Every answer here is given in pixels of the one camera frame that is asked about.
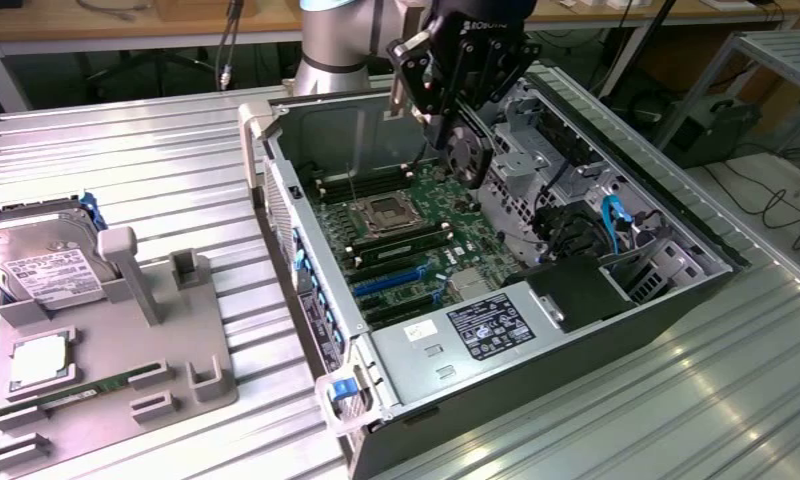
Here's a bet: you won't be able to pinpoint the black RAM slot pair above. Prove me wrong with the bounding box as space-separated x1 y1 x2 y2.
312 167 416 205

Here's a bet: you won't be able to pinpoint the grey hanging cable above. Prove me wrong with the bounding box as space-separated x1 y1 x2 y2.
213 0 246 92

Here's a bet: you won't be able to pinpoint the CPU socket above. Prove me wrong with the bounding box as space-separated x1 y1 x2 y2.
350 189 416 237

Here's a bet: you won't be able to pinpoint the installed RAM stick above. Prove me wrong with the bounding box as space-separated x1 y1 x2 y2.
348 228 453 265

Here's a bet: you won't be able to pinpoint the silver chipset heatsink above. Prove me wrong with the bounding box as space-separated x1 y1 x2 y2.
448 269 493 295

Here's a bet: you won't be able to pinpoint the open black PC case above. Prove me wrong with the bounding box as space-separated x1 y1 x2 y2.
237 62 752 480

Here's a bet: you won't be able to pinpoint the grey parts rack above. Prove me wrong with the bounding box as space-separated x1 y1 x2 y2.
0 224 241 472

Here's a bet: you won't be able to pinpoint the silver hard disk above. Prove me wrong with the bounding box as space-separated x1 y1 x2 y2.
0 209 106 312

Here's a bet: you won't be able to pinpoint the grey power supply unit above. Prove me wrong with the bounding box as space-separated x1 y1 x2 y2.
365 279 569 407

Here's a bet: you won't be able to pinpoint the black plastic air shroud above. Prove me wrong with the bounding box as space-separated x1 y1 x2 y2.
524 254 640 334

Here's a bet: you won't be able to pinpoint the silver disk bay cage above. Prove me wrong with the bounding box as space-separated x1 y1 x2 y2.
491 79 609 204

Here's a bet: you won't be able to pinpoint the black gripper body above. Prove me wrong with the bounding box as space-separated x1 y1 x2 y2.
418 0 536 45

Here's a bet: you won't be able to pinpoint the blue SATA wire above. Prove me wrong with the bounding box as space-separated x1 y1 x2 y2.
599 194 627 257

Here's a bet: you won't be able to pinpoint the black floor cables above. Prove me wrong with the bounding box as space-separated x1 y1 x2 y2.
699 149 800 266

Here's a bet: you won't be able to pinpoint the blue disk bracket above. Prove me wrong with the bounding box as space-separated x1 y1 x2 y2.
0 191 109 236

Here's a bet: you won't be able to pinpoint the green motherboard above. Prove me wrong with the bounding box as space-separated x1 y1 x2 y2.
305 157 508 326

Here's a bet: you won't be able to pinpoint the black expansion slot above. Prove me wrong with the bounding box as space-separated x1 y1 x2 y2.
361 293 440 322

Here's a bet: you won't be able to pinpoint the wooden desk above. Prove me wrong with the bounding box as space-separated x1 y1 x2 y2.
0 0 800 59

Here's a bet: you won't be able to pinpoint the silver CPU chip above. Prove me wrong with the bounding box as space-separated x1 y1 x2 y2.
7 339 73 392

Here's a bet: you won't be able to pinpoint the metal slat side table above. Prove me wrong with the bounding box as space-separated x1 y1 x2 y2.
651 28 800 151

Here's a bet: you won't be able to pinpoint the black box on floor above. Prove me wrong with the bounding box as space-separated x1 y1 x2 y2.
676 98 763 169

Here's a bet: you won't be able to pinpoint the blue expansion slot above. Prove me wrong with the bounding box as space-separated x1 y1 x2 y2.
350 264 422 297

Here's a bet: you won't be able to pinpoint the green RAM stick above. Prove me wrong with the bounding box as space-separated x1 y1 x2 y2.
0 367 160 417

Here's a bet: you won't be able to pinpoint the black power wire bundle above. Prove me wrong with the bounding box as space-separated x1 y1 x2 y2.
531 203 605 264

